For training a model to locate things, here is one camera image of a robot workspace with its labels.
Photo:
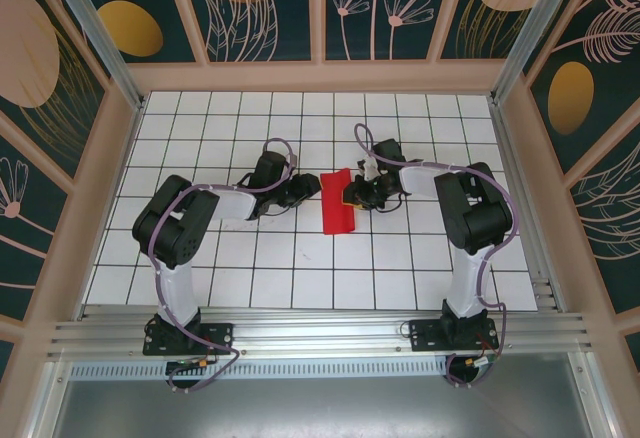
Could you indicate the red cloth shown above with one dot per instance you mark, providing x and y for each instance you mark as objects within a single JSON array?
[{"x": 332, "y": 208}]

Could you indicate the aluminium front rail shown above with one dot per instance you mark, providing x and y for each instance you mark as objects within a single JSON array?
[{"x": 320, "y": 330}]

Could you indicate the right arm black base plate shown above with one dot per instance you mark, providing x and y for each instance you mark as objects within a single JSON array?
[{"x": 425, "y": 335}]

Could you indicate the aluminium corner post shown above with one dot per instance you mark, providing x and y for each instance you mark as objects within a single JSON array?
[
  {"x": 530, "y": 33},
  {"x": 100, "y": 38}
]

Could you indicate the grey metal sheet panel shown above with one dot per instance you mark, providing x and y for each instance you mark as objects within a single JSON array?
[{"x": 320, "y": 408}]

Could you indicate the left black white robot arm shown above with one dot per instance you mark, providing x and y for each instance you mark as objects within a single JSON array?
[{"x": 175, "y": 228}]

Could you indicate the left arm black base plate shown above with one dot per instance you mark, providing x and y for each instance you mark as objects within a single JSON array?
[{"x": 215, "y": 338}]

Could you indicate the small board with yellow connector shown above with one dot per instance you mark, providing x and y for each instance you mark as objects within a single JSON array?
[
  {"x": 477, "y": 362},
  {"x": 192, "y": 364}
]

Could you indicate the aluminium side rail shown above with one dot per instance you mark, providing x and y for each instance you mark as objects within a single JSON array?
[{"x": 530, "y": 218}]

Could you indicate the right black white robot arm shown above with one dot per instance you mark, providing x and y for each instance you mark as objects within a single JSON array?
[{"x": 475, "y": 218}]

